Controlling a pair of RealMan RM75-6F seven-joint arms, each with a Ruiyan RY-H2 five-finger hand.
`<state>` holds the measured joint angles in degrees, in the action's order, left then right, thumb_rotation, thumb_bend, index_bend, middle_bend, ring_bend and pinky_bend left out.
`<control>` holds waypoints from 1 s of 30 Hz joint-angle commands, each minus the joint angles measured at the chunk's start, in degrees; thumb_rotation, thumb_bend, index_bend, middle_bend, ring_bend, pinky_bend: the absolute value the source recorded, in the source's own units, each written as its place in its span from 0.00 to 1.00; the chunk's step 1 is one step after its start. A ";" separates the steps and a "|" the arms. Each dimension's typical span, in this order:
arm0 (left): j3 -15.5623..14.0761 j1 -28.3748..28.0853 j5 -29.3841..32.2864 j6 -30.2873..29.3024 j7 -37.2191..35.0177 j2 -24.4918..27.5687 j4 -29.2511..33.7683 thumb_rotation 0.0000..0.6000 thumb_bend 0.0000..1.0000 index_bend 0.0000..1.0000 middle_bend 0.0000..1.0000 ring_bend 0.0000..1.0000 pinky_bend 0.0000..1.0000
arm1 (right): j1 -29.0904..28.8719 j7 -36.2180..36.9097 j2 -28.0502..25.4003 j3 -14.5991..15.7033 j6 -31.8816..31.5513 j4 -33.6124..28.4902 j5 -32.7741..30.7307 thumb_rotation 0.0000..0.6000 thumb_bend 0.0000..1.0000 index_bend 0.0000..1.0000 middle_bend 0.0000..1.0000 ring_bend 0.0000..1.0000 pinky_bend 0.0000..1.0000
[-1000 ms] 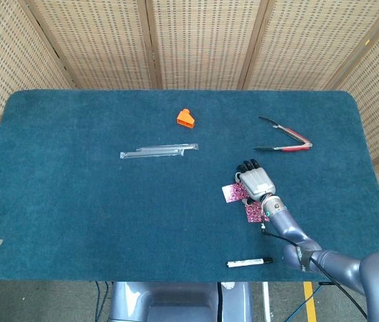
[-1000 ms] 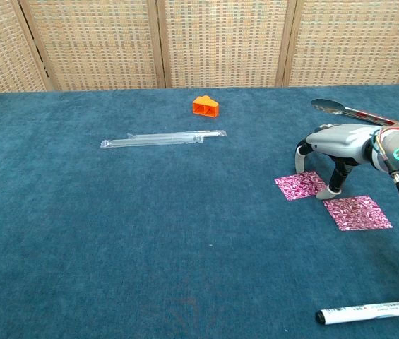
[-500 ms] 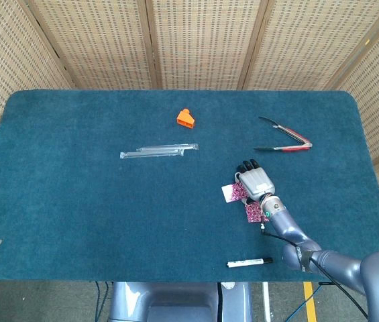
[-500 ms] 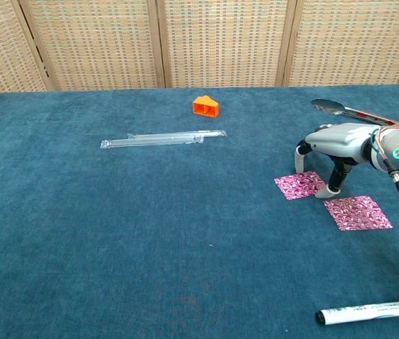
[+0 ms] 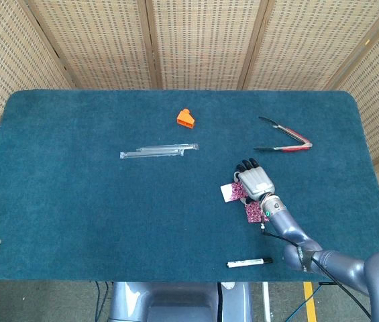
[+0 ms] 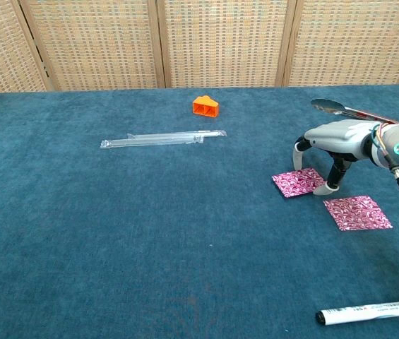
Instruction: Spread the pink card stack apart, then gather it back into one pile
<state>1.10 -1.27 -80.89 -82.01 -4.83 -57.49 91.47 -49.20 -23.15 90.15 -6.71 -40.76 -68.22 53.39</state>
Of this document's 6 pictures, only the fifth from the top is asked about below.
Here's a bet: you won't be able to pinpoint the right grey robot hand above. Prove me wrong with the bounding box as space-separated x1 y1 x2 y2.
233 158 275 205

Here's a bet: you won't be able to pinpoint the pink patterned card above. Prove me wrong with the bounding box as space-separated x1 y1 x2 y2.
244 203 266 224
220 182 249 203

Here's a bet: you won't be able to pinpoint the white black marker pen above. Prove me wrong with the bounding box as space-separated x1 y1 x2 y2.
226 257 273 269

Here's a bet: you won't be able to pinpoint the clear wrapped plastic straw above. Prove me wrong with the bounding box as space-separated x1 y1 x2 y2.
119 150 185 160
136 142 199 152

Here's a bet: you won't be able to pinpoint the orange plastic block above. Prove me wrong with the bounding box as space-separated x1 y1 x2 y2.
176 108 196 129

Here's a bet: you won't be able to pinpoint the blue plush table cover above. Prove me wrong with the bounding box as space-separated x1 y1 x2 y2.
0 89 379 282

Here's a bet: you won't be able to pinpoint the yellow floor tape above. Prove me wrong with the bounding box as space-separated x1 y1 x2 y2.
303 281 318 322

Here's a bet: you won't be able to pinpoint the blue-grey robot torso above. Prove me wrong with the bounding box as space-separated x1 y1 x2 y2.
108 281 254 322

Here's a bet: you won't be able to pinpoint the red-handled metal tongs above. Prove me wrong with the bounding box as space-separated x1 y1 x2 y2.
254 116 313 153

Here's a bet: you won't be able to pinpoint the blue floor cable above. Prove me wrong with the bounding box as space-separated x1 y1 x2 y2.
289 284 323 322
94 280 110 322

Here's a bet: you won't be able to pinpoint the white metal post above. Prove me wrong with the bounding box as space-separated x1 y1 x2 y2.
262 281 271 322

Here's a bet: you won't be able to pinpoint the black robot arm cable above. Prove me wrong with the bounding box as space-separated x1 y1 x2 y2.
260 224 373 319

